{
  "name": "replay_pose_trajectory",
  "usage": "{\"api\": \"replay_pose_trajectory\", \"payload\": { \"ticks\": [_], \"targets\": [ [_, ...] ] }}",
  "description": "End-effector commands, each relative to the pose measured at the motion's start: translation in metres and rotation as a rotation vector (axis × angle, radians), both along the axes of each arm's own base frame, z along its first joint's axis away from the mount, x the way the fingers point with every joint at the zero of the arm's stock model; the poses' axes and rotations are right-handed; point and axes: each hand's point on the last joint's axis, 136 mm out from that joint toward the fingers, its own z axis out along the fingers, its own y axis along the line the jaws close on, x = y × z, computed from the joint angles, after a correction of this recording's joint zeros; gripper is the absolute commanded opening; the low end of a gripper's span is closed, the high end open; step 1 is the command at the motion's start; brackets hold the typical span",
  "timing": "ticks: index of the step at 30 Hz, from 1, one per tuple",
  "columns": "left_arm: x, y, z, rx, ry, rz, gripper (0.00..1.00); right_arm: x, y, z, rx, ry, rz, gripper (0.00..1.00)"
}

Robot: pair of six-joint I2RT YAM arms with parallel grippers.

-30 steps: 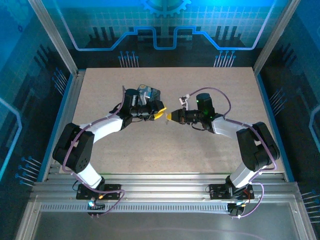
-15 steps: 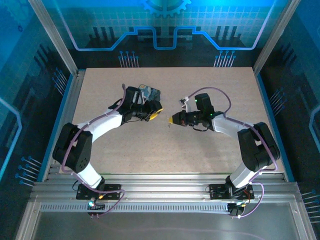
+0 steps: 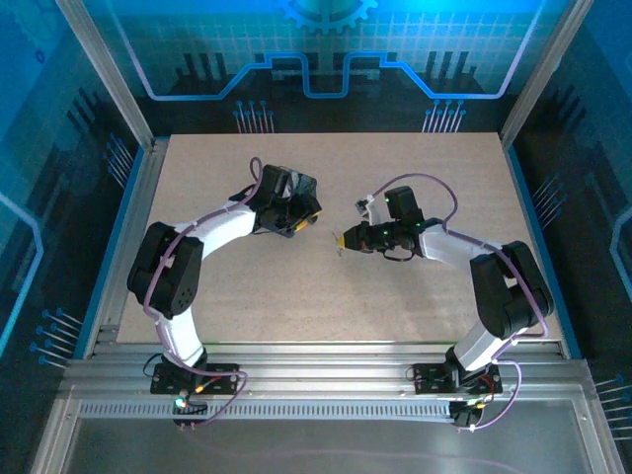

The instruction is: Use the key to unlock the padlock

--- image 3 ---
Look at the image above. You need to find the grey metal front panel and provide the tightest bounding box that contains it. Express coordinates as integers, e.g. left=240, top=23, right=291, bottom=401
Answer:
left=29, top=394, right=626, bottom=474

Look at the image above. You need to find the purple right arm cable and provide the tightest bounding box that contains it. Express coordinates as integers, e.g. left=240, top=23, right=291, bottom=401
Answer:
left=372, top=172, right=550, bottom=434

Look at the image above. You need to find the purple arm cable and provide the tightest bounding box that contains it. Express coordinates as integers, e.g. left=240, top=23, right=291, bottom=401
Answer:
left=142, top=156, right=263, bottom=432
left=372, top=172, right=550, bottom=434

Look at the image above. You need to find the aluminium front rail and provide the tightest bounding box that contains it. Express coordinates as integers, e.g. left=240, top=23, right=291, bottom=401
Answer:
left=61, top=342, right=592, bottom=402

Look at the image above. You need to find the aluminium rail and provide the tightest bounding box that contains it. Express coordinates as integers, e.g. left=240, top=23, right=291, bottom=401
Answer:
left=82, top=137, right=172, bottom=359
left=61, top=342, right=592, bottom=402

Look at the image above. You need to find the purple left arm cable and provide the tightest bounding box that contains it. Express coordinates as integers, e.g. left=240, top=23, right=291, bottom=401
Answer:
left=142, top=156, right=263, bottom=432

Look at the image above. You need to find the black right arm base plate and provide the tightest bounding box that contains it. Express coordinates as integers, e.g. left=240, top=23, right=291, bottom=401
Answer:
left=412, top=361, right=504, bottom=396

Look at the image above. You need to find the aluminium left side rail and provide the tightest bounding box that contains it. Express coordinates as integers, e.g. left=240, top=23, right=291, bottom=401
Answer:
left=82, top=137, right=172, bottom=359

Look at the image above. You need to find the blue right side rail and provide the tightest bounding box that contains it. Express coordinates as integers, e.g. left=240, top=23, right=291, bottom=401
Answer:
left=503, top=142, right=584, bottom=360

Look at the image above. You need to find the grey slotted cable duct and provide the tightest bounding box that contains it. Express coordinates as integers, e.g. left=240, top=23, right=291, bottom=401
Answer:
left=78, top=400, right=455, bottom=422

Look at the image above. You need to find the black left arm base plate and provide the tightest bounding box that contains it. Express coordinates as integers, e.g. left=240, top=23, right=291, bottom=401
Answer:
left=150, top=361, right=241, bottom=396

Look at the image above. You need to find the aluminium left frame post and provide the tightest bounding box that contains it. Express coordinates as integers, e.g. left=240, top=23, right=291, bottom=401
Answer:
left=53, top=0, right=155, bottom=149

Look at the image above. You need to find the aluminium frame post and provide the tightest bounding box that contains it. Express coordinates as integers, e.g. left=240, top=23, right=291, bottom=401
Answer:
left=53, top=0, right=155, bottom=149
left=499, top=0, right=596, bottom=149

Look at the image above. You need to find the aluminium right frame post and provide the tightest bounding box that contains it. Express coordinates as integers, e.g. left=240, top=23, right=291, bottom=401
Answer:
left=499, top=0, right=596, bottom=149

